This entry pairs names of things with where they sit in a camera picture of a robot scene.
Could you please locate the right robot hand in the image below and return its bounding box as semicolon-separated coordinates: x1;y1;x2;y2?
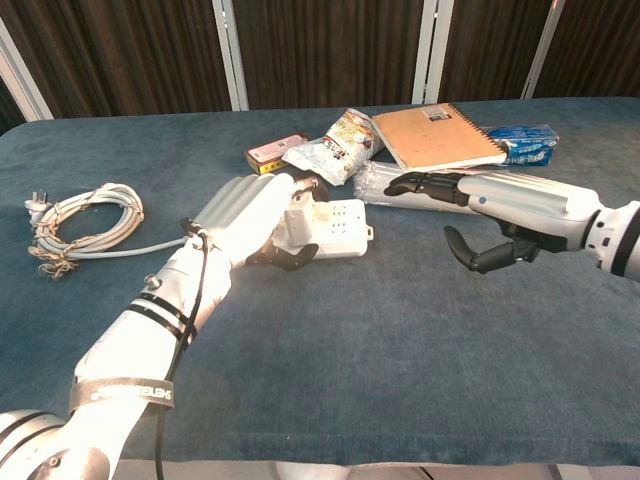
383;170;602;276

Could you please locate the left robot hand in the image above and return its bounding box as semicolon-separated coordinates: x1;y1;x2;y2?
187;171;330;273

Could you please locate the white plug adapter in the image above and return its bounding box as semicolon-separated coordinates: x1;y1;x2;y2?
283;195;317;247

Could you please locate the white power strip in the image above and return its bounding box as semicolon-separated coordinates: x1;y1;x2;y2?
272;198;374;261

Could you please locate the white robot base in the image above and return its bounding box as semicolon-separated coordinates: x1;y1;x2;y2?
276;460;347;480

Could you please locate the blue tissue pack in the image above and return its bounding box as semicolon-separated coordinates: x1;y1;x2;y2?
485;123;561;168

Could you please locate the red and yellow small box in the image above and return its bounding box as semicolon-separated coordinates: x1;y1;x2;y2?
244;131;311;176

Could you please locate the brown spiral notebook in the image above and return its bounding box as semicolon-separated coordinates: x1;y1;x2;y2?
370;102;509;174

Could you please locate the white printed snack bag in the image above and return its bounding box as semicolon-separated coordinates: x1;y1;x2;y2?
281;107;385;187

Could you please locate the clear wrapped straws bundle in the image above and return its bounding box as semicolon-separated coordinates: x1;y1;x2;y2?
352;160;511;216

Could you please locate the teal velvet tablecloth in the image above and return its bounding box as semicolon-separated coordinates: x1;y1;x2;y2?
0;96;640;467

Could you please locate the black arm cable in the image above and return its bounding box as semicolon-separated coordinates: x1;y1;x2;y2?
152;217;211;480

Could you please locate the white coiled power cable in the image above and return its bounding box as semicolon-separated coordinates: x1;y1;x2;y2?
24;182;194;280

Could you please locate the white partition frame post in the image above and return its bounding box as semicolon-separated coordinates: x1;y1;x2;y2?
519;0;567;100
211;0;250;112
412;0;455;105
0;17;55;122

